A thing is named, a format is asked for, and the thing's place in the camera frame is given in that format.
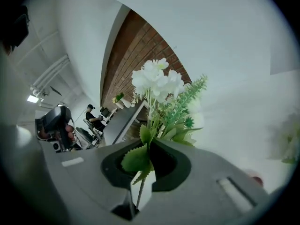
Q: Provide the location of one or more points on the grey long table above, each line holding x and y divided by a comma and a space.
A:
124, 123

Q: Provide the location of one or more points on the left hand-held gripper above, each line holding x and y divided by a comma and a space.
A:
57, 122

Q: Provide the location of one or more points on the white curved vase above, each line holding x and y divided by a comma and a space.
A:
124, 102

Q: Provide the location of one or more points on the white ceiling pipes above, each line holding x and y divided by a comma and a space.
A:
52, 71

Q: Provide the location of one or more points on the person's right hand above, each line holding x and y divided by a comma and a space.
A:
257, 181

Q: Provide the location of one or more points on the black computer monitor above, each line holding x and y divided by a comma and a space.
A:
104, 112

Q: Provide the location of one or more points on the black office chair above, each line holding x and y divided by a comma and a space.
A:
92, 131

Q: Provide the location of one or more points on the white flowers bunch with fern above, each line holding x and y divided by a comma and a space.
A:
152, 78

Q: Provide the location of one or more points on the square ceiling light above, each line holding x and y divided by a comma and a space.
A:
32, 98

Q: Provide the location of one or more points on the person's left hand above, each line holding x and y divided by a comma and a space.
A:
70, 132

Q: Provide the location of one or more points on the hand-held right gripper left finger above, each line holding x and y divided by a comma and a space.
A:
82, 172

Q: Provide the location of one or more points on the yellow green flowers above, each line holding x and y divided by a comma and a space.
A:
118, 97

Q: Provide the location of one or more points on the black head-worn camera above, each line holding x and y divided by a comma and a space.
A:
20, 26

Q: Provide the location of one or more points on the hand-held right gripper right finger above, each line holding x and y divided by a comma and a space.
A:
199, 172

